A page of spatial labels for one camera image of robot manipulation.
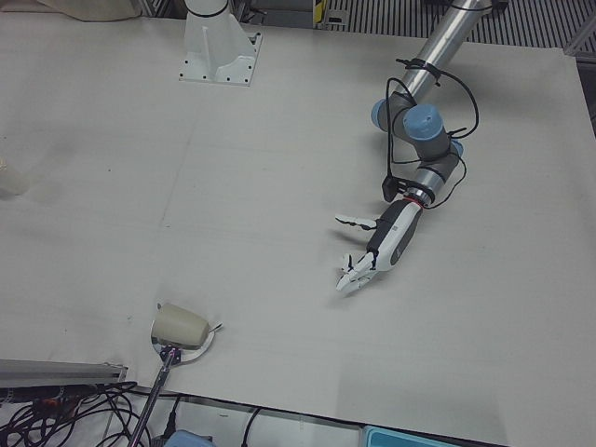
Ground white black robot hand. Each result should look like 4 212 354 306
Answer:
333 198 426 294

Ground smooth white paper cup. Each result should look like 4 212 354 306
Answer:
149 302 210 350

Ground light blue plastic bin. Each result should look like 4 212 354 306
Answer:
361 424 497 447

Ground metal reacher grabber tool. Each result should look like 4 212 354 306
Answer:
123 320 225 447

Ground grey robot teach pendant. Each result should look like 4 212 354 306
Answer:
165 428 215 447

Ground beige cloth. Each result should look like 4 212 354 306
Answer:
36 0 145 22

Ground black power strip bar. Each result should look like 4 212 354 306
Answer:
0 384 102 411

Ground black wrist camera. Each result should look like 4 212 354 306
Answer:
381 175 411 204

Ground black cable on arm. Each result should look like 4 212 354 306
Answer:
385 58 481 210

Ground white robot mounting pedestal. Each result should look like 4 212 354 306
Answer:
178 0 264 88

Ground aluminium frame corner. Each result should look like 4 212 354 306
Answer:
565 18 596 60

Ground black plug with cable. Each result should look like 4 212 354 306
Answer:
165 395 183 437

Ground aluminium profile rail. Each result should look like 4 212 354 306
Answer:
0 358 129 387

